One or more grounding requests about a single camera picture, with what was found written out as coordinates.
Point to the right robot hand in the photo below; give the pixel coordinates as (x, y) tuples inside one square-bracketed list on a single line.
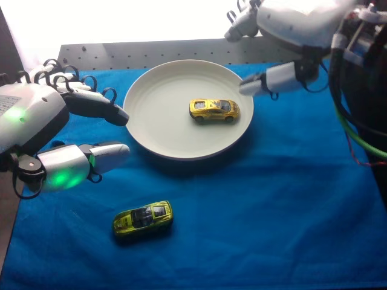
[(296, 21)]

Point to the perforated board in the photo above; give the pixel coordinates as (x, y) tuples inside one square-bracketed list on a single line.
[(136, 54)]

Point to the yellow toy car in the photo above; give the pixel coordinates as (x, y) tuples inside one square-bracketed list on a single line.
[(214, 111)]

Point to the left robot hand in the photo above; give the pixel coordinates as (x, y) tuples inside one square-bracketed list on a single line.
[(30, 117)]

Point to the white round plate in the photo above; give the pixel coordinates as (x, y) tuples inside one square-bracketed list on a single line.
[(163, 121)]

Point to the white backdrop cloth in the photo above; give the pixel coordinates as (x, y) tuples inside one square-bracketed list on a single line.
[(121, 21)]

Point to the blue table cloth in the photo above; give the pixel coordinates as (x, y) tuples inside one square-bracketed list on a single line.
[(242, 226)]

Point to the green toy car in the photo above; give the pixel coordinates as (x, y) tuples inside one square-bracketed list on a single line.
[(142, 219)]

